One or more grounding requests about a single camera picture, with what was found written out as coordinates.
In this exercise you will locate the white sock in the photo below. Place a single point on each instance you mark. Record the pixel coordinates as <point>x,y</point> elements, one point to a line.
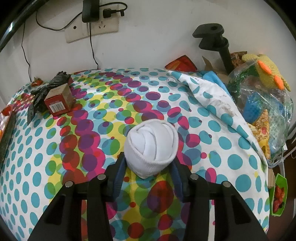
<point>150,147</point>

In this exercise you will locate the green snack packet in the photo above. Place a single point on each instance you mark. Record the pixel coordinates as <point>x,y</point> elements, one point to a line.
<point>278,195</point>

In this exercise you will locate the black power adapter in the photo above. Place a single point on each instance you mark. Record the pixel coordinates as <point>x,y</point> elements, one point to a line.
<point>90,11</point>

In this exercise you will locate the red candy wrapper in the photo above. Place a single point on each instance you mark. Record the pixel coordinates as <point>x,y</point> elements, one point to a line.
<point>37,82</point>

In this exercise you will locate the red snack packet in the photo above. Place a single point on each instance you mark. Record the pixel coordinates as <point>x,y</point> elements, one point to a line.
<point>183,64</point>

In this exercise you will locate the light blue cloth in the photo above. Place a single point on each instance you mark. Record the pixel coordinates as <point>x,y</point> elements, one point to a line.
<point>212,77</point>

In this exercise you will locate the black crumpled plastic bag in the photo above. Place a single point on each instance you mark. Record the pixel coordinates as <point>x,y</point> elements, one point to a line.
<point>38,105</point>

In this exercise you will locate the polka dot bed sheet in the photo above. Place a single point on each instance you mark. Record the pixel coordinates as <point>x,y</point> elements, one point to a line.
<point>121,110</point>

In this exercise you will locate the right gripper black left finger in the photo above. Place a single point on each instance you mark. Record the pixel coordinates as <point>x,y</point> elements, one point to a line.
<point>62,218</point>

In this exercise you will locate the clear bag of toys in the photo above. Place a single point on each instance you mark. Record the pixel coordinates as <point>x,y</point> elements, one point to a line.
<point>269,110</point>

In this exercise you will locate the red and gold cream box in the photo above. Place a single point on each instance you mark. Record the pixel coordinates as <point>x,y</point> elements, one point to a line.
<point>59,100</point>

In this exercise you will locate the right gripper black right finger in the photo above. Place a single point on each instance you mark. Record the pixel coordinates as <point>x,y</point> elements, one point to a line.
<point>234,220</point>

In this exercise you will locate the white wall socket plate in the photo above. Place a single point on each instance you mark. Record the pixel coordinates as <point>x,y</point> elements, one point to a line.
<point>79,30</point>

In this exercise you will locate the black clamp stand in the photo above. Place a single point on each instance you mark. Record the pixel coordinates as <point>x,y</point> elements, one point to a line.
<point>212,39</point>

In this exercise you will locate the yellow knitted plush toy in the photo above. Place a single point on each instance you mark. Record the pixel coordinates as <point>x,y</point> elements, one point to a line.
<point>268,72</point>

